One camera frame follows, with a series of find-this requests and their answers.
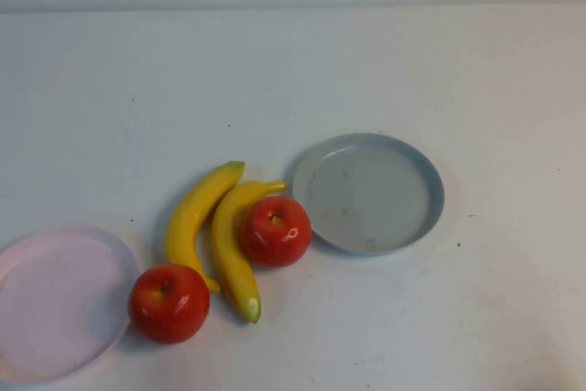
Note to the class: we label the red apple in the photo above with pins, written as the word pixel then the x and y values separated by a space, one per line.
pixel 279 240
pixel 169 308

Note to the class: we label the yellow banana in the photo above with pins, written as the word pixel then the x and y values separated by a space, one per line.
pixel 190 217
pixel 233 263

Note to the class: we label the grey-blue round plate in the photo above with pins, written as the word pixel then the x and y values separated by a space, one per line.
pixel 366 198

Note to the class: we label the pink round plate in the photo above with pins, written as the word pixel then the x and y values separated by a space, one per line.
pixel 59 308

